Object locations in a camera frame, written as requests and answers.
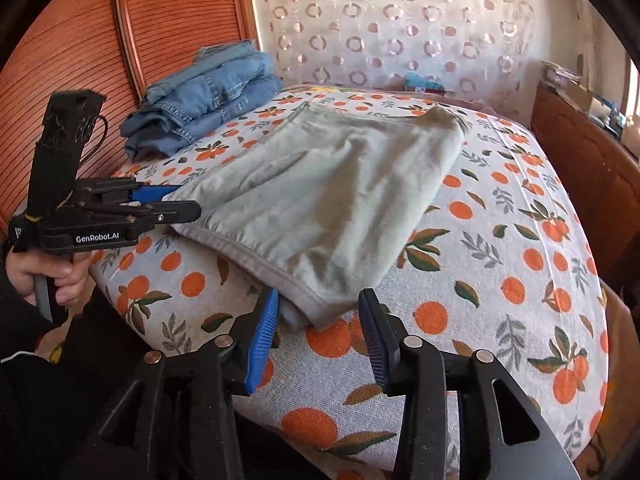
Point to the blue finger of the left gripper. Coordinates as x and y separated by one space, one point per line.
170 212
152 193

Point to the cardboard box on sideboard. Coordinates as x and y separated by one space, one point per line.
570 87

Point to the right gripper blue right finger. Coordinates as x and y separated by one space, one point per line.
384 334

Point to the folded blue denim jeans stack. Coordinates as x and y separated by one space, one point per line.
225 81

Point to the box with blue cloth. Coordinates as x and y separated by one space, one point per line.
416 83

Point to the person left hand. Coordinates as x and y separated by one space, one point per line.
70 278

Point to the circle pattern sheer curtain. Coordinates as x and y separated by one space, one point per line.
474 48

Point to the brown wooden sideboard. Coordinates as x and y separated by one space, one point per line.
602 180

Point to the orange print bed sheet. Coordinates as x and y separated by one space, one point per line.
499 261

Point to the brown slatted wardrobe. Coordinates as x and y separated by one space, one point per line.
114 47

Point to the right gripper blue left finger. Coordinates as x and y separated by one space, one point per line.
252 335

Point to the floral pink blanket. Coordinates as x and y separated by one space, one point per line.
475 106

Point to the grey-green pants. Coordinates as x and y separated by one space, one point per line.
321 208

